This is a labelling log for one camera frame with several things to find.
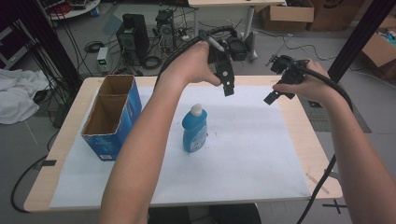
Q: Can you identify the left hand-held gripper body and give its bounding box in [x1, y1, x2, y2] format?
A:
[198, 29, 250, 77]

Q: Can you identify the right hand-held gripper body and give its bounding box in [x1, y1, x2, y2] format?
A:
[270, 54, 310, 86]

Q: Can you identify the blue bottle with white cap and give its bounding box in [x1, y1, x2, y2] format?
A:
[181, 103, 209, 154]

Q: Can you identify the blue cardboard box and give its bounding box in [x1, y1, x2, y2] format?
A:
[80, 74, 143, 162]

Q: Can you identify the person's right hand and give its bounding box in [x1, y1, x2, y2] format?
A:
[272, 60, 336, 105]

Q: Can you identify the person's left hand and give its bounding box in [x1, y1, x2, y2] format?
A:
[158, 40, 222, 91]

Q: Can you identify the white table with leg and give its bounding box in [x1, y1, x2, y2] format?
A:
[188, 0, 288, 61]

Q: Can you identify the small brown cardboard box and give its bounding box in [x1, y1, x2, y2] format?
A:
[261, 0, 316, 32]

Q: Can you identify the white paper sheet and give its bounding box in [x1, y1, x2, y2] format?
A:
[49, 85, 312, 209]

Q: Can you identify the grey electronic device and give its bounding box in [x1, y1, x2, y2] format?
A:
[154, 8, 177, 54]

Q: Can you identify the large brown cardboard box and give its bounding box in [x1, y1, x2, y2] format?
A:
[307, 0, 366, 32]

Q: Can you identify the open cardboard box with contents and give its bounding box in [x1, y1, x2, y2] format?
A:
[360, 15, 396, 82]

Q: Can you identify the black stool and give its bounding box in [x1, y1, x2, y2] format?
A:
[148, 203, 262, 224]

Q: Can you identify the white power supply unit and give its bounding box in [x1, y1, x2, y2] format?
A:
[96, 47, 110, 75]

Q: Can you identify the round white table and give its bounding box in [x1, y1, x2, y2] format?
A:
[39, 0, 102, 21]

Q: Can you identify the white crumpled cloth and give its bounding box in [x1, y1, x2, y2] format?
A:
[0, 68, 51, 125]

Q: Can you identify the grey shelf unit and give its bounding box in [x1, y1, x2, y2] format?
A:
[0, 18, 35, 71]

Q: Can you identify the coiled black cable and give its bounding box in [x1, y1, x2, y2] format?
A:
[83, 40, 106, 54]
[141, 55, 163, 71]

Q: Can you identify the black metal post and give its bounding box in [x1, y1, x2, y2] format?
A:
[326, 0, 396, 84]
[17, 0, 84, 91]

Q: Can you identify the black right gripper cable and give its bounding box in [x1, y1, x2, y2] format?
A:
[295, 65, 354, 224]

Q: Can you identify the black floor cable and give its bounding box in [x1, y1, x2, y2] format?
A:
[10, 153, 50, 215]

